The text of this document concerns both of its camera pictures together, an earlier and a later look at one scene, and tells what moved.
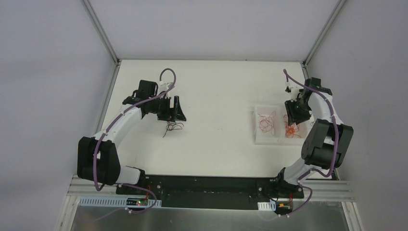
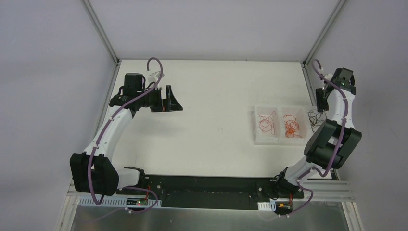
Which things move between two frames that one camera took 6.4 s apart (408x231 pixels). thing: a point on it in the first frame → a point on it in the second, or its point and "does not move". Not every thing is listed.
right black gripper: [295, 112] → [322, 99]
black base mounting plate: [211, 193] does not move
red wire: [266, 124] does not move
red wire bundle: [291, 129] does not move
